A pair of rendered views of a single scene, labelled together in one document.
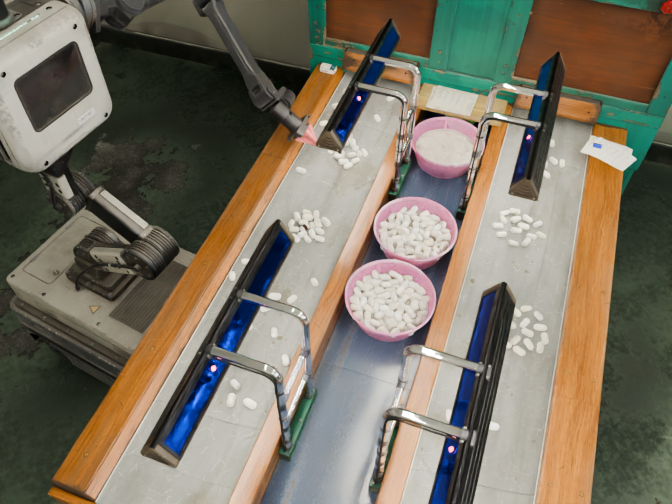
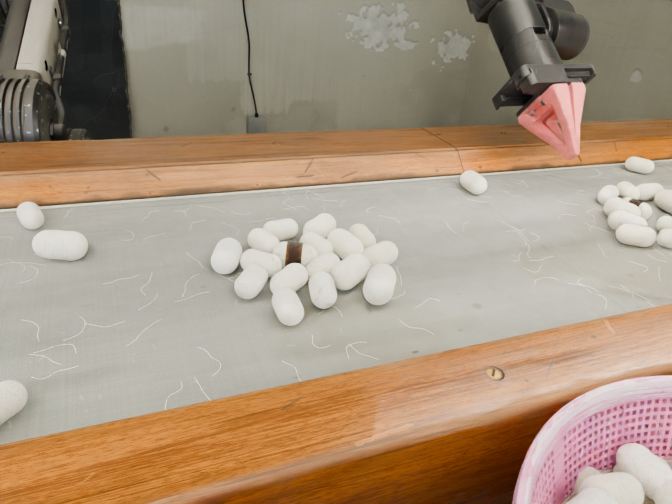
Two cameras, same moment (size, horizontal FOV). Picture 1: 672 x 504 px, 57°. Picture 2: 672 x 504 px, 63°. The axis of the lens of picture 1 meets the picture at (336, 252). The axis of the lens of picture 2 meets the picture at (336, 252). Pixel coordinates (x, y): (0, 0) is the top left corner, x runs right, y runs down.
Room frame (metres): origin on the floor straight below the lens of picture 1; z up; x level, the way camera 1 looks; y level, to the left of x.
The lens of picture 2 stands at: (1.08, -0.19, 0.96)
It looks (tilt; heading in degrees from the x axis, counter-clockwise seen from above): 28 degrees down; 46
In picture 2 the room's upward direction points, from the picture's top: 5 degrees clockwise
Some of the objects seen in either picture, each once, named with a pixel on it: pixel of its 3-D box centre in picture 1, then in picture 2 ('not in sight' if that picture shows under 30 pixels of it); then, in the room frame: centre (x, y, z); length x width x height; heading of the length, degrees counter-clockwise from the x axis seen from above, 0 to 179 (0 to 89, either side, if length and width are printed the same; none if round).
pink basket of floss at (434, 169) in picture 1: (445, 150); not in sight; (1.72, -0.40, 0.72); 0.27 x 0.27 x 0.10
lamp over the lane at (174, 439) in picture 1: (225, 326); not in sight; (0.74, 0.24, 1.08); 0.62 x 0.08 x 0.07; 161
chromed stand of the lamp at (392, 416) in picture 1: (425, 431); not in sight; (0.57, -0.21, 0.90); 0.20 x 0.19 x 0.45; 161
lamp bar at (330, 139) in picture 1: (362, 79); not in sight; (1.65, -0.08, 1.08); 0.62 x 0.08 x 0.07; 161
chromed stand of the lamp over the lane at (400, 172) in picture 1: (382, 129); not in sight; (1.62, -0.15, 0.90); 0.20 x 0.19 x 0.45; 161
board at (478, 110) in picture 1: (460, 104); not in sight; (1.93, -0.47, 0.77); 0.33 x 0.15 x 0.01; 71
